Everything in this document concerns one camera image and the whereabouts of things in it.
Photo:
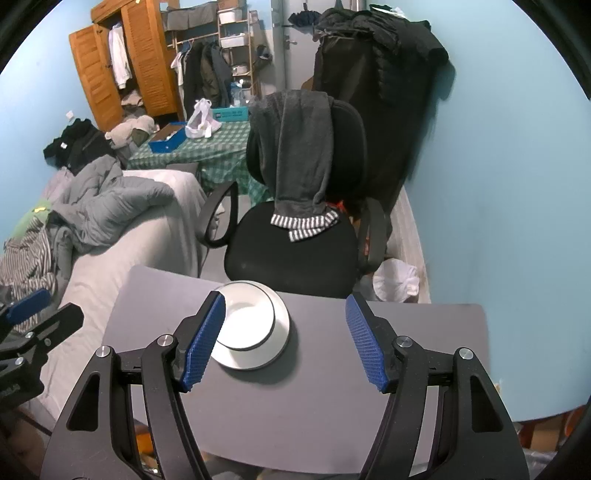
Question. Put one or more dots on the white bag on floor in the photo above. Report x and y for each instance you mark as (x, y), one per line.
(395, 279)

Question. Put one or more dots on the wooden louvered wardrobe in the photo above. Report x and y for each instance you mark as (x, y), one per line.
(147, 60)

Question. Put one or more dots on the grey puffer jacket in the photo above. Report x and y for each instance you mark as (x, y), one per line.
(106, 198)

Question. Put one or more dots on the black office chair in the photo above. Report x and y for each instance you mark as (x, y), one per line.
(295, 258)

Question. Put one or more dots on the blue box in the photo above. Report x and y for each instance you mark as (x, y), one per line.
(166, 141)

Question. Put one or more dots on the bed with grey sheet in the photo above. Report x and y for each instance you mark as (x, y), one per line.
(152, 240)

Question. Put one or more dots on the white bowl with dark rim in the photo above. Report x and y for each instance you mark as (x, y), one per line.
(249, 318)

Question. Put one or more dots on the dark clothes on rack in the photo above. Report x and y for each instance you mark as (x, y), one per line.
(203, 78)

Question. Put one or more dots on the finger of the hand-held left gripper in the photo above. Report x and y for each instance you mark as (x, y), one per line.
(60, 325)
(27, 306)

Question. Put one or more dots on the striped cloth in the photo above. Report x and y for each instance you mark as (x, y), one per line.
(27, 263)

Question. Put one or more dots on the white hanging shirt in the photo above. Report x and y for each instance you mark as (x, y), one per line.
(120, 55)

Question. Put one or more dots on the grey door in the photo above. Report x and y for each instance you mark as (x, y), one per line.
(291, 41)

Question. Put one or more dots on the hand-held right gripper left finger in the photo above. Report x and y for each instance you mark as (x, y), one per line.
(203, 341)

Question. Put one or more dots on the cardboard box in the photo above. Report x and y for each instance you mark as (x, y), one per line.
(547, 431)

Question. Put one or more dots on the metal shelf unit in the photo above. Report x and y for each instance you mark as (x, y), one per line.
(235, 41)

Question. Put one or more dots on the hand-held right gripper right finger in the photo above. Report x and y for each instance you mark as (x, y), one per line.
(364, 341)

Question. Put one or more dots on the black clothes pile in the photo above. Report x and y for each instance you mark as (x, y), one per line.
(78, 143)

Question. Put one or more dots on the teal crate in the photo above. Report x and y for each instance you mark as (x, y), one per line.
(231, 114)

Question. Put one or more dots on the green checkered tablecloth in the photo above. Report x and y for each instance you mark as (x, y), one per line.
(217, 152)

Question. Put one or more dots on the grey hoodie on chair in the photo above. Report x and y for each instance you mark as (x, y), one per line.
(295, 152)

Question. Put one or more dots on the white plate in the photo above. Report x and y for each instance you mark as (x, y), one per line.
(251, 361)

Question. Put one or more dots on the black coats on rack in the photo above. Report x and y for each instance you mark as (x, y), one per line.
(383, 115)

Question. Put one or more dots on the white plastic bag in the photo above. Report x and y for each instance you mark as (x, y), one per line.
(201, 122)

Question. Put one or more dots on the beige clothes pile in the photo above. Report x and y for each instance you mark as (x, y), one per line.
(129, 129)

